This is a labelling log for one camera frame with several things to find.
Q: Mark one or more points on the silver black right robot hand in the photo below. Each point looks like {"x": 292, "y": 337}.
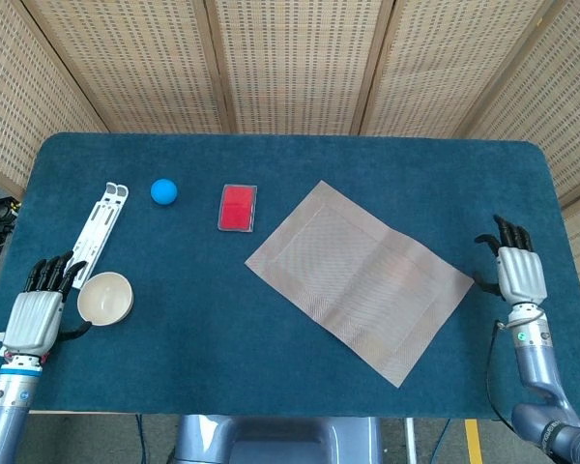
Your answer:
{"x": 522, "y": 275}

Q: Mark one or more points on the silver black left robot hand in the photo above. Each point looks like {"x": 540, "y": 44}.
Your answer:
{"x": 31, "y": 321}

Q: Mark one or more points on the white round bowl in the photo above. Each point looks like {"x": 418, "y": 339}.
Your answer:
{"x": 104, "y": 299}

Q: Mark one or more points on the grey woven placemat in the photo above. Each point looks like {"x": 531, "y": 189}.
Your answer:
{"x": 357, "y": 280}

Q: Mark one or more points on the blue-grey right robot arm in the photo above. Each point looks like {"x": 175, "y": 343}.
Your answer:
{"x": 536, "y": 367}

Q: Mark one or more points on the white folding stand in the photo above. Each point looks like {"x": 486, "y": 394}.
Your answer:
{"x": 99, "y": 227}

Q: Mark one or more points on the woven bamboo screen panel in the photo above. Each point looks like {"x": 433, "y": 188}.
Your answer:
{"x": 295, "y": 63}
{"x": 440, "y": 63}
{"x": 19, "y": 96}
{"x": 560, "y": 96}
{"x": 140, "y": 63}

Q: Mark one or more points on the blue ball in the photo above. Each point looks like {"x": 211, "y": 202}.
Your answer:
{"x": 164, "y": 192}

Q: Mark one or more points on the blue table cloth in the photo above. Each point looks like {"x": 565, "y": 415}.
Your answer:
{"x": 222, "y": 338}

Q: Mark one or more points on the white table leg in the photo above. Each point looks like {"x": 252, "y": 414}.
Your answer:
{"x": 411, "y": 442}

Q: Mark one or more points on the red pad in clear case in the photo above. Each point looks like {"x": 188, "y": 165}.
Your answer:
{"x": 237, "y": 209}

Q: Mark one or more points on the blue-grey robot torso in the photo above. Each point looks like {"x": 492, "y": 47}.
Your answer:
{"x": 280, "y": 440}

